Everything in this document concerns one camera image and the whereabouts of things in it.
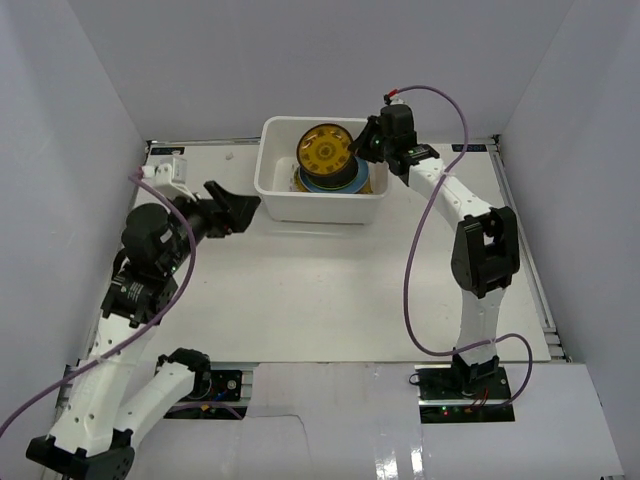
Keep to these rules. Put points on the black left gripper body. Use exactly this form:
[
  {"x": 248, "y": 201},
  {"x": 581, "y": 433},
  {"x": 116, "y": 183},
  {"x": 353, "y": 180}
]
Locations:
[{"x": 218, "y": 217}]

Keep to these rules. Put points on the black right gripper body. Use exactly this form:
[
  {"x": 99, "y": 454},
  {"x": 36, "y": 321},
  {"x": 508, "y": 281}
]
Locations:
[{"x": 389, "y": 145}]

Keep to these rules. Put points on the light blue plate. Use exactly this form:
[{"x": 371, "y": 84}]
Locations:
[{"x": 354, "y": 187}]

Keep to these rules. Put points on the black plate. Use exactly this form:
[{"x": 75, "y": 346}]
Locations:
[{"x": 332, "y": 177}]

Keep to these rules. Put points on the yellow patterned plate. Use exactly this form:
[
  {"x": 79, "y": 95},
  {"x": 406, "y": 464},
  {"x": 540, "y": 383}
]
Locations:
[{"x": 323, "y": 149}]

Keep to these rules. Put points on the round woven bamboo plate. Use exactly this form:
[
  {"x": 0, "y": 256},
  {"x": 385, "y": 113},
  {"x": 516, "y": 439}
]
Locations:
[{"x": 297, "y": 184}]

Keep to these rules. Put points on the rectangular woven bamboo plate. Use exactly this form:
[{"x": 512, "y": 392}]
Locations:
[{"x": 368, "y": 188}]

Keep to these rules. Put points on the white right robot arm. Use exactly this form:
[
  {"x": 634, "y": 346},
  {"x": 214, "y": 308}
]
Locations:
[{"x": 485, "y": 254}]

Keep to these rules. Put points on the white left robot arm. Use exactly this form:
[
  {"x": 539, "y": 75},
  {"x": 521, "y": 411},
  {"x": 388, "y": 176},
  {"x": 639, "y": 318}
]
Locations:
[{"x": 97, "y": 434}]

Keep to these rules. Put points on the white plastic bin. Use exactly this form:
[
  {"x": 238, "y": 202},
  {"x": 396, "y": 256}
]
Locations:
[{"x": 276, "y": 164}]

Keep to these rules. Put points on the white paper sheet front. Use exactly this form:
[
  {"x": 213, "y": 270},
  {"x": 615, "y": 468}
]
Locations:
[{"x": 361, "y": 421}]

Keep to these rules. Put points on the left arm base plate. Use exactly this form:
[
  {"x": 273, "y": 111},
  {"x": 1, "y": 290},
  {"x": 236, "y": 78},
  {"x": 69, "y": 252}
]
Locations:
[{"x": 212, "y": 386}]

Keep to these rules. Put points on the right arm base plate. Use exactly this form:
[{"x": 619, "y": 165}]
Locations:
[{"x": 442, "y": 399}]

